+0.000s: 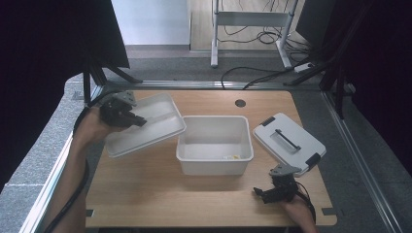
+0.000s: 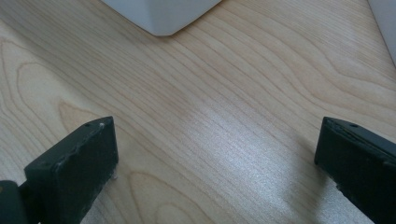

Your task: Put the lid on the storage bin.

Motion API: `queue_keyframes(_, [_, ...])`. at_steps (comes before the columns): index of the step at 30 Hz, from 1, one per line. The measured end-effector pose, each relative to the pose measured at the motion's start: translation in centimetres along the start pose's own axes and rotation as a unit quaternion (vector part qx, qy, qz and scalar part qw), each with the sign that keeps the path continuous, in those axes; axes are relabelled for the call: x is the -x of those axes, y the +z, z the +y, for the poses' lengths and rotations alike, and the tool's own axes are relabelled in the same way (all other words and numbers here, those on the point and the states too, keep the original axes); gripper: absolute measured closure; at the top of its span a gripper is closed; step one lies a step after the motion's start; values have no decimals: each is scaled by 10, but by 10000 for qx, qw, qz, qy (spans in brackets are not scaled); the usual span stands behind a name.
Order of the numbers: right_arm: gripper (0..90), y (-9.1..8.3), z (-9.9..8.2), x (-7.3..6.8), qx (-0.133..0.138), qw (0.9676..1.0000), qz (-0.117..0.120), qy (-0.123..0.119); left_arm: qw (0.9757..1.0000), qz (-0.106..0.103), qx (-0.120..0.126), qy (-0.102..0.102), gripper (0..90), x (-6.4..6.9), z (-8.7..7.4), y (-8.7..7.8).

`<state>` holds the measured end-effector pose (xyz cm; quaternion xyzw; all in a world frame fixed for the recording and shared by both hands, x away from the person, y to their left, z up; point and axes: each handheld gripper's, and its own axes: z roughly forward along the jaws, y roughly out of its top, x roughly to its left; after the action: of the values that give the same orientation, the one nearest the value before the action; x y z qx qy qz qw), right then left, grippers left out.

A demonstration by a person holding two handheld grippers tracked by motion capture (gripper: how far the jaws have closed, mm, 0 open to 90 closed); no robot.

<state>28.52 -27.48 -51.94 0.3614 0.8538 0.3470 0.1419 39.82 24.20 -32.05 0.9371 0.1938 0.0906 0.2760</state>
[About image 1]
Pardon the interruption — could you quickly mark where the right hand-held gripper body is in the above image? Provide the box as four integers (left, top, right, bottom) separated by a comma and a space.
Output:
269, 163, 302, 203

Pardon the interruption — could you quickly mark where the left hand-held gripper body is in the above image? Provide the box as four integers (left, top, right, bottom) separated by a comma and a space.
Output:
98, 90, 137, 128

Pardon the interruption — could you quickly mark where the translucent box lid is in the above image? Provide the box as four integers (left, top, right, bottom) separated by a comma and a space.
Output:
104, 92, 188, 159

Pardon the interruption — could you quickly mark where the white plastic storage box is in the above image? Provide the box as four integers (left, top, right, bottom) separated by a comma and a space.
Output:
175, 115, 255, 177

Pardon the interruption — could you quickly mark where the person's right hand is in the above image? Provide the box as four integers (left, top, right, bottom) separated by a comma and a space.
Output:
280, 195, 317, 226

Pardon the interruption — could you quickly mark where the person's left hand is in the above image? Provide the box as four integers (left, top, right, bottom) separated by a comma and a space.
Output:
72, 107, 125, 147

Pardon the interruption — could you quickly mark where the black tripod stand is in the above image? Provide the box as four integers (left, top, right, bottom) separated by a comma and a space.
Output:
284, 54, 346, 120
82, 57, 144, 105

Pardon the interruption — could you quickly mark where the black curtain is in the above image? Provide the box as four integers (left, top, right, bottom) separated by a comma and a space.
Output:
319, 0, 412, 178
0, 0, 131, 193

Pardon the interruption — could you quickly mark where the white power strip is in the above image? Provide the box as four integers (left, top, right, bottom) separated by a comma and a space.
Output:
292, 62, 315, 74

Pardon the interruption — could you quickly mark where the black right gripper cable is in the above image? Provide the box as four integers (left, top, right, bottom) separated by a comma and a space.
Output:
294, 182, 317, 223

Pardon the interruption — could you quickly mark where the white lid with black handle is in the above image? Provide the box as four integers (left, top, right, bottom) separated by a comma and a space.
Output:
252, 112, 327, 178

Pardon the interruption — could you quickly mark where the metal floor rail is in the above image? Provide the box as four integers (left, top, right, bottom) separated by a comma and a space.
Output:
320, 90, 404, 233
18, 85, 105, 233

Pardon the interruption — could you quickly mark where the long black floor cable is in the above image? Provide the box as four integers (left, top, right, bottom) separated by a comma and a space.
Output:
221, 59, 314, 90

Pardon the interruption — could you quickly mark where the white metal desk frame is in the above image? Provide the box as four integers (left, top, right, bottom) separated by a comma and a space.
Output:
210, 0, 299, 69

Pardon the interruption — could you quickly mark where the bundle of black floor cables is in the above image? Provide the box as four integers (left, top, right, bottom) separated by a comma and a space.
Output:
220, 0, 314, 57

